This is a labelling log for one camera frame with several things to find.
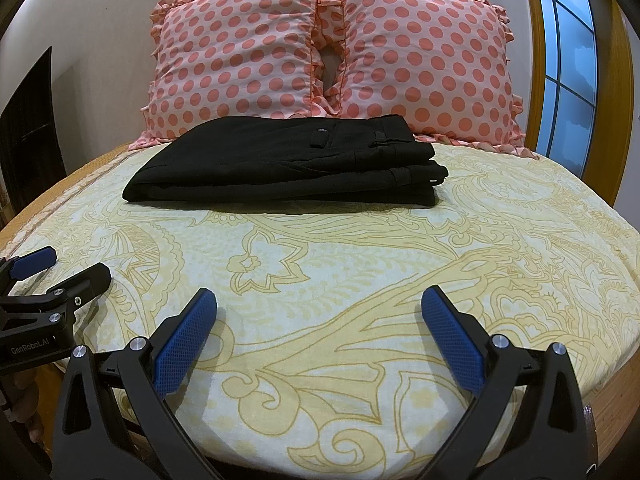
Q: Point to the black pants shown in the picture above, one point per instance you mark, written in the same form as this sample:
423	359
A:
280	170

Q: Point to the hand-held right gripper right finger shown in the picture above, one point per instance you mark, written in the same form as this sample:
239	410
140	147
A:
452	340

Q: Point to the wooden window frame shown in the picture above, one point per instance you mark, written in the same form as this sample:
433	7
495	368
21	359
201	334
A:
617	110

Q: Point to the yellow patterned bedsheet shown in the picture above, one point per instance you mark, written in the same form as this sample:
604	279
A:
350	270

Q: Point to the wooden bed frame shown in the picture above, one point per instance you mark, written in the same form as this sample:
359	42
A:
612	420

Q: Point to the pink polka dot pillow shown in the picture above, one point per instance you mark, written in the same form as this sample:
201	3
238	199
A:
235	55
430	60

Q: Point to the glass window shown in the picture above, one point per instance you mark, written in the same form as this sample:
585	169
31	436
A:
570	60

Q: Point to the person's left hand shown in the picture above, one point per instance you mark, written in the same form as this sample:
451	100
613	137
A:
27	395

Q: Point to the dark wooden cabinet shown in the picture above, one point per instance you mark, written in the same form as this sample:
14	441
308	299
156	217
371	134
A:
30	160

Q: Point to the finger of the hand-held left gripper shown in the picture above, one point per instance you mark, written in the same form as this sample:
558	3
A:
35	260
82	282

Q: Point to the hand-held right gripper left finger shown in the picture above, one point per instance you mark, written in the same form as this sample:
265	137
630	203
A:
182	342

